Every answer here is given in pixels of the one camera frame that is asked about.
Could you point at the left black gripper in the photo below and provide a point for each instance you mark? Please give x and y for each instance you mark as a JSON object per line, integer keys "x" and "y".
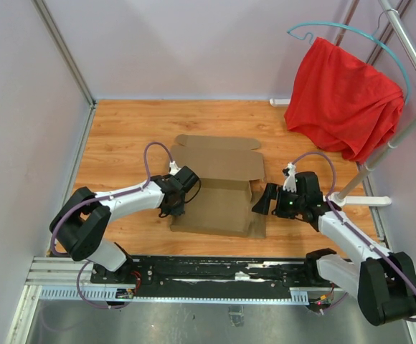
{"x": 178, "y": 211}

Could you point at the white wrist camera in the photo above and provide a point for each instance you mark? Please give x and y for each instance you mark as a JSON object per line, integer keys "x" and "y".
{"x": 173, "y": 168}
{"x": 290, "y": 178}

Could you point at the red cloth shirt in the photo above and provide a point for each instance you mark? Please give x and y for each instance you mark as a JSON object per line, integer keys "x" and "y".
{"x": 343, "y": 104}

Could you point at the aluminium frame post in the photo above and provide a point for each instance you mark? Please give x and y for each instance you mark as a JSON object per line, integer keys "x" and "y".
{"x": 57, "y": 37}

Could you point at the grey slotted cable duct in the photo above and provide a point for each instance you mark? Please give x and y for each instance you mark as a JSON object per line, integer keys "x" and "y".
{"x": 114, "y": 294}

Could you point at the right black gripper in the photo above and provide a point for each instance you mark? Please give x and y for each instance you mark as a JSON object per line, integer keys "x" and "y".
{"x": 274, "y": 191}

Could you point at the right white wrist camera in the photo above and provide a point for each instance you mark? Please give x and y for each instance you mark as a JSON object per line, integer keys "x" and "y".
{"x": 290, "y": 178}

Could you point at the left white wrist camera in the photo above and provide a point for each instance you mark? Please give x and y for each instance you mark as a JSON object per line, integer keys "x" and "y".
{"x": 173, "y": 168}

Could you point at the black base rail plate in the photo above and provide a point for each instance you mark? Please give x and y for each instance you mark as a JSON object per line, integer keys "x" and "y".
{"x": 210, "y": 276}

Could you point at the brown cardboard box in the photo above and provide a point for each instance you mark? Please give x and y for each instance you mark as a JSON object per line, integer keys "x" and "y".
{"x": 227, "y": 167}

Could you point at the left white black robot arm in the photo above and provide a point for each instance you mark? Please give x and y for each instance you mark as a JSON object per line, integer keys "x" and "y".
{"x": 81, "y": 223}

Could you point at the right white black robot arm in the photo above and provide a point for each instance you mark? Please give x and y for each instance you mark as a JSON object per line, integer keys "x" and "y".
{"x": 383, "y": 282}

